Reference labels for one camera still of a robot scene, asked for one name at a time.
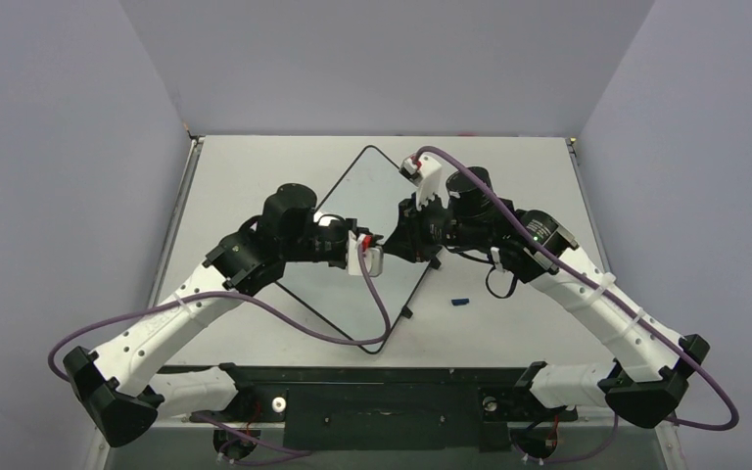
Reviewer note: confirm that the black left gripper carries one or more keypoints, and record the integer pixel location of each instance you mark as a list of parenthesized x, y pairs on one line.
[(352, 224)]

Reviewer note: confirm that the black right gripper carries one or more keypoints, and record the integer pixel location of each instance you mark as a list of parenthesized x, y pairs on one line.
[(411, 235)]

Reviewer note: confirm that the black framed whiteboard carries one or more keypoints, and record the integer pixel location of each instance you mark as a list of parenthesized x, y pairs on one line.
[(369, 191)]

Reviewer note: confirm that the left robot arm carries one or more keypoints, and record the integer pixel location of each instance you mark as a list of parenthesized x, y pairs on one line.
[(120, 383)]

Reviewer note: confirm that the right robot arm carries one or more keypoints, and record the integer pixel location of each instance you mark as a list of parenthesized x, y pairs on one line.
[(652, 363)]

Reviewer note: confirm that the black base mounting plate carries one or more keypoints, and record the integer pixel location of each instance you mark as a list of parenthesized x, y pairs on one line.
[(368, 408)]

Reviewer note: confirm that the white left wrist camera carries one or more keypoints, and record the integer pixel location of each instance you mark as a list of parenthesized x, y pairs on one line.
[(364, 255)]

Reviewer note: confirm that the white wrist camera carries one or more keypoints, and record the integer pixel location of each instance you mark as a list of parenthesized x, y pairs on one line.
[(425, 173), (364, 255)]

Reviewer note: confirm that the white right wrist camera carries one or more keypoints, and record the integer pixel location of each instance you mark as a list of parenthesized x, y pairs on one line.
[(425, 173)]

